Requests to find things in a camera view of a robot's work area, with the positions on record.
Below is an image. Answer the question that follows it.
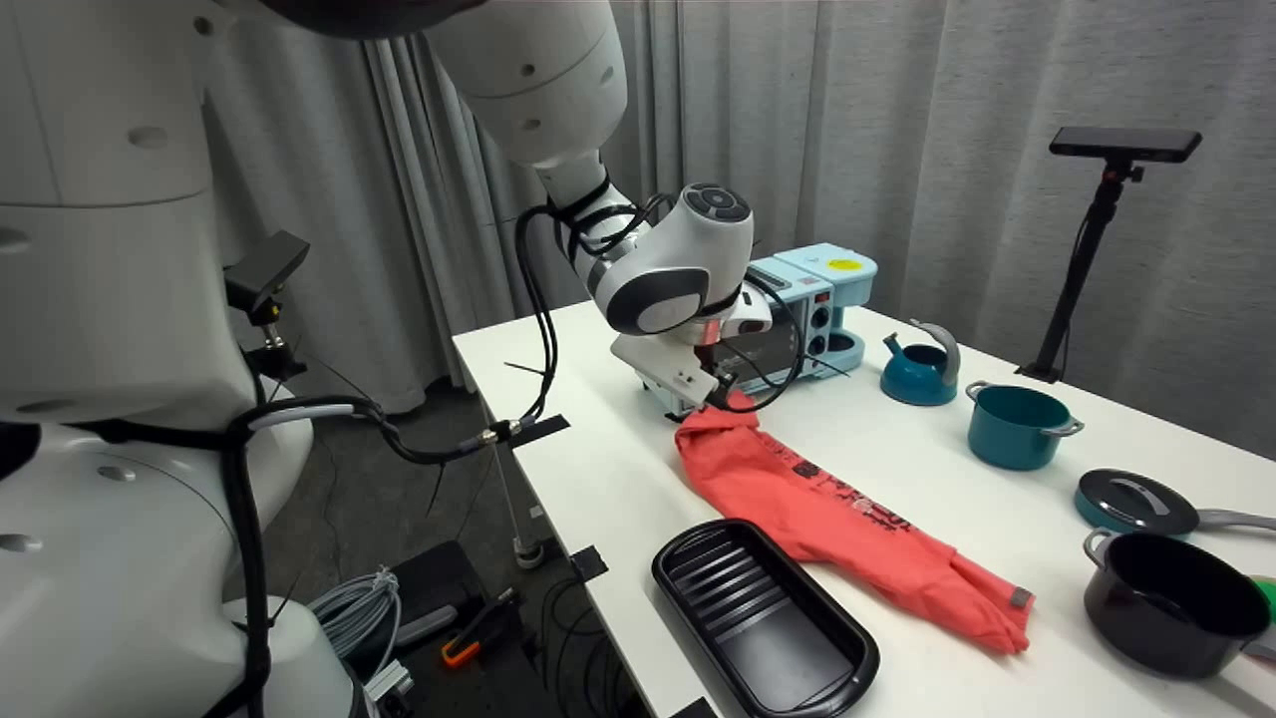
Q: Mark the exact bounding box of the red printed cloth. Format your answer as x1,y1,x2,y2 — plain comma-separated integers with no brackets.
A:
674,391,1037,656

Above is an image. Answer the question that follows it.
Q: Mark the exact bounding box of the toy oven door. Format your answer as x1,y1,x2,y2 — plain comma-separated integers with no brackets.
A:
720,319,809,388

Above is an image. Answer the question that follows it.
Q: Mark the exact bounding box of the light blue toy breakfast station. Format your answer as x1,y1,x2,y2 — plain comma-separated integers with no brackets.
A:
638,242,880,421

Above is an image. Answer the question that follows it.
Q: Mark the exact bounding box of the teal kettle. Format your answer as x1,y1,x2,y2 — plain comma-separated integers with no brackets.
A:
878,318,963,408

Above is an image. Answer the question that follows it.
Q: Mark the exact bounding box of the black ribbed baking tray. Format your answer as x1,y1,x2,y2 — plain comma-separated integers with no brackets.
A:
651,518,882,718

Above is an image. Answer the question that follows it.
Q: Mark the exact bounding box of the teal pot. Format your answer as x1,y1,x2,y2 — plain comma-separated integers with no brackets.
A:
964,380,1087,473

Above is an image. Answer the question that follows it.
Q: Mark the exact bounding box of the grey curtain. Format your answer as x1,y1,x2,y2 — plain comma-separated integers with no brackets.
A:
203,0,1276,462

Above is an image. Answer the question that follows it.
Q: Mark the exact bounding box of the black box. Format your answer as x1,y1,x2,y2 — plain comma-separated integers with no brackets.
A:
387,540,491,649

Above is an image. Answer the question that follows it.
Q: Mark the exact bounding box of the orange and black clamp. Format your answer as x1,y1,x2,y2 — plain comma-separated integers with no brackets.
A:
441,587,520,670

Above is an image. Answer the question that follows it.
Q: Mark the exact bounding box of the black pan lid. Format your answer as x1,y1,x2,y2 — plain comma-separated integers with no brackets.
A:
1079,468,1201,538

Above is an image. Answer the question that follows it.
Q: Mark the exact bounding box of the black pot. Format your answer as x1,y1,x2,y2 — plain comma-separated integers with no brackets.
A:
1082,528,1276,681

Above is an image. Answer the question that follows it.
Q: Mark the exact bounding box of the teal frying pan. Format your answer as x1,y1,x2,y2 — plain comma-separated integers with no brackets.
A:
1074,468,1276,540

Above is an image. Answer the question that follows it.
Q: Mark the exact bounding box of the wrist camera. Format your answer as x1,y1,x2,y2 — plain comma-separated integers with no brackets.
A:
609,333,722,416

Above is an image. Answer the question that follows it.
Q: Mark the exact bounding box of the bunch of black cables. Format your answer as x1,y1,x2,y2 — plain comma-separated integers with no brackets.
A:
538,576,644,718

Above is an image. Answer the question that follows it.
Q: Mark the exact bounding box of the coil of grey cable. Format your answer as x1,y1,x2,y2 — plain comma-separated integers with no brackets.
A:
306,565,403,660

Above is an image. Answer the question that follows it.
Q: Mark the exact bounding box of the camera on mount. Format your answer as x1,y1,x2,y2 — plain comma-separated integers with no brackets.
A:
1016,126,1204,386
223,230,312,383

